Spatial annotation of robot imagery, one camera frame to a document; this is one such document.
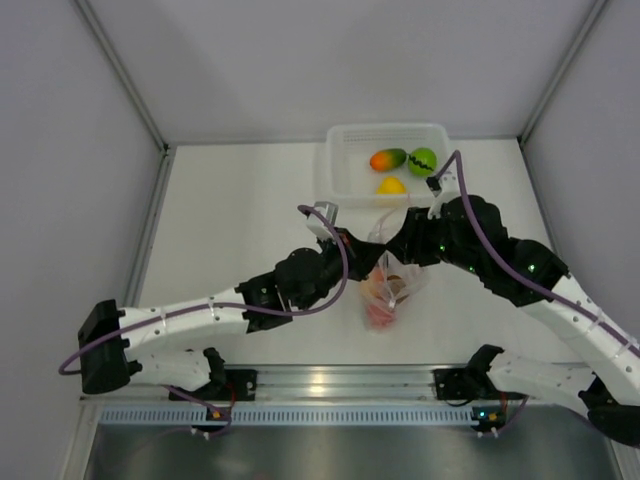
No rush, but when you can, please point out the orange peach fake fruit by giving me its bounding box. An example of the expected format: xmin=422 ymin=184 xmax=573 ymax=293
xmin=361 ymin=266 xmax=387 ymax=299

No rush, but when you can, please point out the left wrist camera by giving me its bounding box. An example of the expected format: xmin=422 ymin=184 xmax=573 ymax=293
xmin=304 ymin=201 xmax=339 ymax=241

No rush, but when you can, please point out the dark purple fake plum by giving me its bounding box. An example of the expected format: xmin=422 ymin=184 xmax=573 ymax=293
xmin=387 ymin=275 xmax=406 ymax=297

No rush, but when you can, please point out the green fake apple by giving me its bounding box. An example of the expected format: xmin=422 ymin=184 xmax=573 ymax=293
xmin=407 ymin=147 xmax=438 ymax=178

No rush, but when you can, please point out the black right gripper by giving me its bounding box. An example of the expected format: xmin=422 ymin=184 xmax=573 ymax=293
xmin=387 ymin=204 xmax=485 ymax=277

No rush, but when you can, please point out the aluminium frame rail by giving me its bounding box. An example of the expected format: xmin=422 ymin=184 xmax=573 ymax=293
xmin=74 ymin=0 xmax=174 ymax=161

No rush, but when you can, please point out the orange green fake mango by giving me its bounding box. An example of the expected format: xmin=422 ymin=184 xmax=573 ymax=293
xmin=369 ymin=148 xmax=407 ymax=172

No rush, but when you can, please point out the red fake strawberry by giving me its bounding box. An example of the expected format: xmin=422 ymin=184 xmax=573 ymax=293
xmin=364 ymin=304 xmax=396 ymax=330

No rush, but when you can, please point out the white slotted cable duct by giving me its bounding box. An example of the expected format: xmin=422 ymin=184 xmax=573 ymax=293
xmin=100 ymin=404 xmax=502 ymax=427

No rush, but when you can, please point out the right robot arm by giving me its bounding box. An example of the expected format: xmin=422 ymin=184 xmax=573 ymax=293
xmin=386 ymin=195 xmax=639 ymax=447

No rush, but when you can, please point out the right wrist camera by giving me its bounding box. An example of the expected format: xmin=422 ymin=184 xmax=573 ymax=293
xmin=426 ymin=167 xmax=460 ymax=219

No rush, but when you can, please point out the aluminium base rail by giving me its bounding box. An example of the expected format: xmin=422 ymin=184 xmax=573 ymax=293
xmin=79 ymin=363 xmax=624 ymax=404

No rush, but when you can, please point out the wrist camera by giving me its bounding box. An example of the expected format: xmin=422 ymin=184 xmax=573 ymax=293
xmin=426 ymin=167 xmax=460 ymax=219
xmin=304 ymin=201 xmax=339 ymax=241

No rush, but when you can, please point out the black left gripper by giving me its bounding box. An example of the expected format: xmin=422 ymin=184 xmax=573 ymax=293
xmin=296 ymin=227 xmax=386 ymax=312

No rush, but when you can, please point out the white plastic basket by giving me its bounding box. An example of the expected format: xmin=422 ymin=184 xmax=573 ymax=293
xmin=324 ymin=123 xmax=452 ymax=208

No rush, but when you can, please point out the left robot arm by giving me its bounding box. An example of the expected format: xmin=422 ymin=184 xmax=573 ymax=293
xmin=77 ymin=229 xmax=385 ymax=400

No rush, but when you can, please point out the clear zip top bag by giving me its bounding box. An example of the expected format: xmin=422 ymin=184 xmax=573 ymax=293
xmin=357 ymin=205 xmax=431 ymax=331

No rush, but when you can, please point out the yellow fake pepper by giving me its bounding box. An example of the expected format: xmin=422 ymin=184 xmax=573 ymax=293
xmin=376 ymin=176 xmax=407 ymax=195

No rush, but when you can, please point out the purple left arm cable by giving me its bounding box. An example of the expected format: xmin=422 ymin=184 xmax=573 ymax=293
xmin=58 ymin=203 xmax=350 ymax=376

